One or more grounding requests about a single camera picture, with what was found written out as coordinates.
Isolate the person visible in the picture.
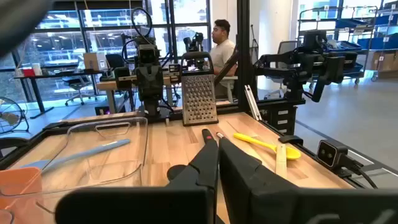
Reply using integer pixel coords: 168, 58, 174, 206
210, 19, 239, 77

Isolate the brown cardboard carton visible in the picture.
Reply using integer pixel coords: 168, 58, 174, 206
371, 51, 398, 72

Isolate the cardboard box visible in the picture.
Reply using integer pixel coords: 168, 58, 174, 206
83, 52, 108, 72

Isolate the black square spatula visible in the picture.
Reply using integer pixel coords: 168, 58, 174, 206
201, 128, 216, 144

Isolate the black table-level camera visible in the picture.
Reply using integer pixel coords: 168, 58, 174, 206
316, 139, 349, 171

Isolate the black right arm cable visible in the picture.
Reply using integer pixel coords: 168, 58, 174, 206
121, 7, 154, 65

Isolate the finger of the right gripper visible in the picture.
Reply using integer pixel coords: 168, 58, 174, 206
150, 65, 165, 102
136, 65, 151, 102

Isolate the wide clear plastic bin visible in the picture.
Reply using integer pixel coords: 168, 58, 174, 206
0, 116, 149, 224

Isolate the blue storage bin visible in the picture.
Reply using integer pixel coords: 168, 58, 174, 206
357, 36, 398, 50
335, 17, 371, 30
325, 40, 363, 52

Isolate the black desktop computer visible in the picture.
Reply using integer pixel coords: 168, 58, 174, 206
95, 105, 127, 116

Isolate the black chair backrest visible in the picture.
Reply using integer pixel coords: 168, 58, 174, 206
105, 54, 125, 71

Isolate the small black table clamp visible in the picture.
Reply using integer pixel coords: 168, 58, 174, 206
277, 134, 304, 147

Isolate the black arched table clamp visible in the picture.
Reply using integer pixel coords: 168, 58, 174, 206
42, 121, 70, 130

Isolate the wooden slotted spatula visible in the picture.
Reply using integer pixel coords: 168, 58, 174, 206
275, 143, 289, 180

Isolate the metal wire shelving cart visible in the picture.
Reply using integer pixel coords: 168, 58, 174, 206
297, 5, 379, 85

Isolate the orange plastic bin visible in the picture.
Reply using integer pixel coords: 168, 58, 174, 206
0, 167, 44, 210

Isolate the black office chair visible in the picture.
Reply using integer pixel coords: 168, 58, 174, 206
61, 76, 98, 107

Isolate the black office desk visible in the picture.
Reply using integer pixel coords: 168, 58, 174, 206
14, 68, 105, 119

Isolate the yellow silicone spoon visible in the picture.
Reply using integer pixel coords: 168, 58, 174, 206
233, 133, 302, 161

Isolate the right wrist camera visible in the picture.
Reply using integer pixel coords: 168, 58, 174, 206
136, 43, 162, 67

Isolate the blue silicone spoon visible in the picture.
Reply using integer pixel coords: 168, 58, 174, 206
21, 138, 132, 171

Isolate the steel box grater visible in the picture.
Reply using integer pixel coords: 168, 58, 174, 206
180, 51, 219, 127

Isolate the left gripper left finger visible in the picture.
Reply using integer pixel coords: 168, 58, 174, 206
55, 139, 220, 224

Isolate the wooden top desk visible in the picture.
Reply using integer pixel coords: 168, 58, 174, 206
96, 76, 181, 114

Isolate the black drawer cabinet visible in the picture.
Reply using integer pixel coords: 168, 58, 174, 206
257, 98, 307, 136

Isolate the silver aluminium extrusion bar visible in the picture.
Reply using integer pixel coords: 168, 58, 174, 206
244, 84, 262, 121

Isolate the black floor fan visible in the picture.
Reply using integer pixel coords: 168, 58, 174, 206
0, 96, 30, 135

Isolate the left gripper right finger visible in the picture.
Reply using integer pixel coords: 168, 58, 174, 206
219, 138, 398, 224

